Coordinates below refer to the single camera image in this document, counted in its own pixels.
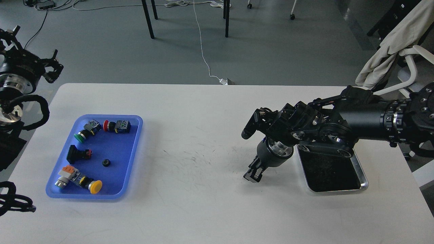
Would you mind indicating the silver metal tray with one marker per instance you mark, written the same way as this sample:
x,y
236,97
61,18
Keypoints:
x,y
332,175

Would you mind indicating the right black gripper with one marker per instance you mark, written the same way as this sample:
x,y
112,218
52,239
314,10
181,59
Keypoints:
x,y
269,153

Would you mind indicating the red push button switch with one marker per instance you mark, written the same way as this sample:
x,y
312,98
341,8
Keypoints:
x,y
120,126

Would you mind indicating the black table leg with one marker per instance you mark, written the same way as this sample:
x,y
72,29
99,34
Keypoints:
x,y
226,16
147,18

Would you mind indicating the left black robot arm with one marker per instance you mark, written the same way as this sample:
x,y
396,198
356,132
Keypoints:
x,y
11,114

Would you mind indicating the beige cloth on chair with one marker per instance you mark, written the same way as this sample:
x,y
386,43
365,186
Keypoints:
x,y
414,29

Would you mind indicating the white chair frame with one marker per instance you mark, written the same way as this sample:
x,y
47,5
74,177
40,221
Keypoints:
x,y
417,74

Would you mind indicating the green push button switch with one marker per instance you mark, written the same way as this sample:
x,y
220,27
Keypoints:
x,y
90,129

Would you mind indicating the silver orange push button switch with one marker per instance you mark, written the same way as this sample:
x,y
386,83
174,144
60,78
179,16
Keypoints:
x,y
66,175

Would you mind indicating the blue plastic tray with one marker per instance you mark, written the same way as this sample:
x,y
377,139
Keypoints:
x,y
119,148

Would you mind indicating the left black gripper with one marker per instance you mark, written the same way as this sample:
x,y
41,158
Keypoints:
x,y
20,73

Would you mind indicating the yellow push button switch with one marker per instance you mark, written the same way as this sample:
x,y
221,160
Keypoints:
x,y
94,186

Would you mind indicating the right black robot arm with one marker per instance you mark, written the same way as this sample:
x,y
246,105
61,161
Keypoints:
x,y
332,126

